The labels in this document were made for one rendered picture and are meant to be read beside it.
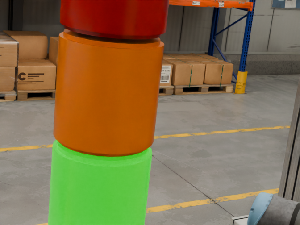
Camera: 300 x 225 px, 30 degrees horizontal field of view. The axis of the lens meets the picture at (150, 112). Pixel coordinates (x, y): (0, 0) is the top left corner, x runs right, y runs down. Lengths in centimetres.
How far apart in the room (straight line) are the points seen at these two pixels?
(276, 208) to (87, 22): 150
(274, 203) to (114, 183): 147
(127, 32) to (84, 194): 8
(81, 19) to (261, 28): 1171
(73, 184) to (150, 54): 7
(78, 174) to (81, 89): 4
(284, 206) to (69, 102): 149
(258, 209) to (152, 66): 148
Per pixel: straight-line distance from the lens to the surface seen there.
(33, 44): 875
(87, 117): 25
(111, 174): 26
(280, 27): 1227
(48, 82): 844
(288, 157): 223
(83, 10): 25
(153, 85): 26
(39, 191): 546
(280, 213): 171
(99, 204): 27
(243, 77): 1003
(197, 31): 1101
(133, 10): 24
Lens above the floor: 231
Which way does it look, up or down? 16 degrees down
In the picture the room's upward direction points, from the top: 6 degrees clockwise
